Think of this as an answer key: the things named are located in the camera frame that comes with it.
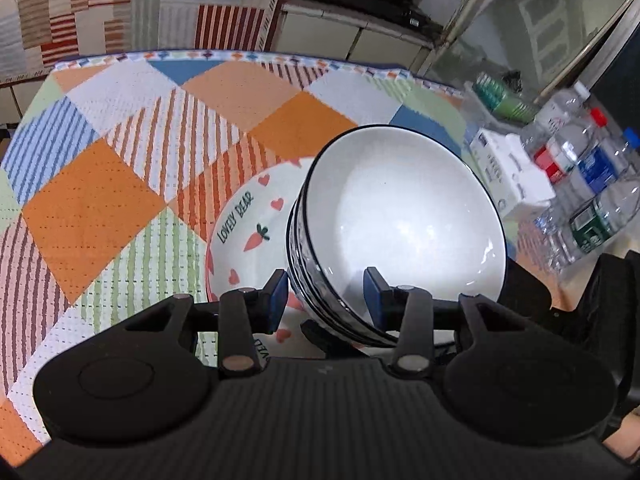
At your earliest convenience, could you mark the pink bunny carrot plate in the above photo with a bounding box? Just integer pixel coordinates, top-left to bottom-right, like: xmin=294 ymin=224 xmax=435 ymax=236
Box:
xmin=204 ymin=155 xmax=381 ymax=356

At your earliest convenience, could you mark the large white bowl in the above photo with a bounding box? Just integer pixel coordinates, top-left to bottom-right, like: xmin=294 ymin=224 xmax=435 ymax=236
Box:
xmin=294 ymin=125 xmax=508 ymax=342

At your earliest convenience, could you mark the small white bowl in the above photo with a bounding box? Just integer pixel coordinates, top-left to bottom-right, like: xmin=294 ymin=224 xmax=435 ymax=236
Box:
xmin=286 ymin=198 xmax=398 ymax=348

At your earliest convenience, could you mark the green label water bottle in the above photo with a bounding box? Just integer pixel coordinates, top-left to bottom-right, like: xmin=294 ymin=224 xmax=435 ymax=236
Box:
xmin=548 ymin=176 xmax=639 ymax=272

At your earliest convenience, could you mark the blue label water bottle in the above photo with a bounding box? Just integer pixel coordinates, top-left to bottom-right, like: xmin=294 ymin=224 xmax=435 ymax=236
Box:
xmin=535 ymin=127 xmax=639 ymax=235

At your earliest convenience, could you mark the white tissue box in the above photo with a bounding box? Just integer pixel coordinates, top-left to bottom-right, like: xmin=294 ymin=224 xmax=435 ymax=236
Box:
xmin=470 ymin=128 xmax=555 ymax=222

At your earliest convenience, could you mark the red label water bottle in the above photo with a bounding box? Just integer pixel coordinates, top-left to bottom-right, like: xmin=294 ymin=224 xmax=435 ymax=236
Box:
xmin=533 ymin=107 xmax=608 ymax=184

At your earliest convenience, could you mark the colourful patchwork tablecloth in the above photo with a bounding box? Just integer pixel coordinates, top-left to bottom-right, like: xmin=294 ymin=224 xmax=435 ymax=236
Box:
xmin=0 ymin=48 xmax=591 ymax=468

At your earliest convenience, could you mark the green cup stack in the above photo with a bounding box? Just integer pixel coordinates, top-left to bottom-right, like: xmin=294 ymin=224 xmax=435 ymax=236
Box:
xmin=472 ymin=72 xmax=537 ymax=125

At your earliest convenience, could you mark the striped counter cloth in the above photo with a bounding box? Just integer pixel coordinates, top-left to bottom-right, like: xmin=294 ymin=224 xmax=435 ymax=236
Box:
xmin=1 ymin=0 xmax=280 ymax=84

